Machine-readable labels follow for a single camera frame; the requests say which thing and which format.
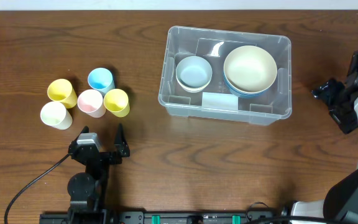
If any white cup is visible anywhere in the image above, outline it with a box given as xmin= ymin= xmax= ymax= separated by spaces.
xmin=40 ymin=101 xmax=73 ymax=130

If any clear plastic storage bin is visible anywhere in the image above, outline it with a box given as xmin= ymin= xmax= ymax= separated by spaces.
xmin=158 ymin=26 xmax=292 ymax=126

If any black cable left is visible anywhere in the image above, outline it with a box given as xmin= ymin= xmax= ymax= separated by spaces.
xmin=4 ymin=152 xmax=73 ymax=224

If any pale blue small bowl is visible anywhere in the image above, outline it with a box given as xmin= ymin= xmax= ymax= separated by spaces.
xmin=176 ymin=56 xmax=213 ymax=87

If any light blue cup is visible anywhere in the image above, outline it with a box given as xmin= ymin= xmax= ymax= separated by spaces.
xmin=88 ymin=68 xmax=115 ymax=96

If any white small bowl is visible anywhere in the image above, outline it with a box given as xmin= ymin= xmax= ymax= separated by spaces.
xmin=180 ymin=83 xmax=207 ymax=93

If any yellow cup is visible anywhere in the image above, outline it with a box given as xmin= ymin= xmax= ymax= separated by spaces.
xmin=103 ymin=88 xmax=130 ymax=118
xmin=47 ymin=79 xmax=78 ymax=109

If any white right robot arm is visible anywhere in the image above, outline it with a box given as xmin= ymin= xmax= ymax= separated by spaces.
xmin=283 ymin=50 xmax=358 ymax=223

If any beige bowl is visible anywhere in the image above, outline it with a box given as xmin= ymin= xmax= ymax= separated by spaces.
xmin=223 ymin=45 xmax=278 ymax=93

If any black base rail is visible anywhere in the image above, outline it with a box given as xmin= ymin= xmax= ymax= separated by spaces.
xmin=39 ymin=210 xmax=352 ymax=224

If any pink cup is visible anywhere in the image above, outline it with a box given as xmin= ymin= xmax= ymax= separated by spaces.
xmin=77 ymin=89 xmax=106 ymax=118

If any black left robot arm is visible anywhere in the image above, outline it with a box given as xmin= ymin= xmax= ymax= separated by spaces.
xmin=67 ymin=124 xmax=130 ymax=212

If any dark blue bowl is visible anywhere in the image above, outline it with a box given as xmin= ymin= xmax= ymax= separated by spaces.
xmin=223 ymin=75 xmax=266 ymax=98

